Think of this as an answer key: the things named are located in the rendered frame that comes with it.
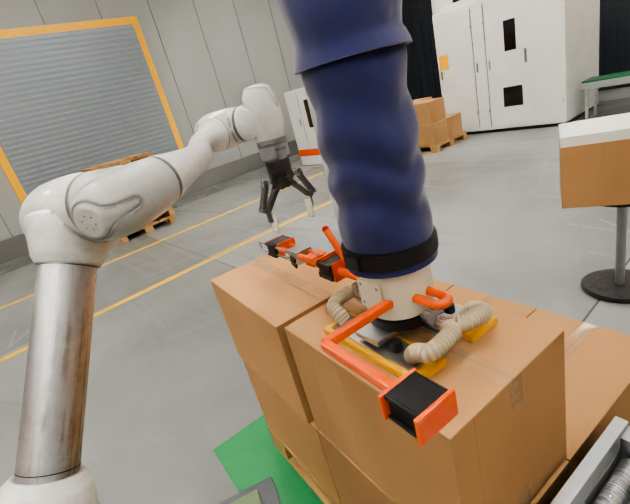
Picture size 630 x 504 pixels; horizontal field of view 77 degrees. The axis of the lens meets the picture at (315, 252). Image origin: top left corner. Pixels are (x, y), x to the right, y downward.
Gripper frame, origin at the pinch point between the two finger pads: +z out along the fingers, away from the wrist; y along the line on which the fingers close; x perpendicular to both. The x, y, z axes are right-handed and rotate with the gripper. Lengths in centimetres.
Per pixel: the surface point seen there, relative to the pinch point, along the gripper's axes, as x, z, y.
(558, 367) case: -71, 34, 18
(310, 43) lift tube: -44, -44, -9
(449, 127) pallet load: 399, 86, 574
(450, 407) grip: -76, 12, -22
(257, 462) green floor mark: 46, 120, -32
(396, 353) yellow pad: -49, 23, -9
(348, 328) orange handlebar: -47, 12, -19
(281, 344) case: -8.4, 32.3, -20.3
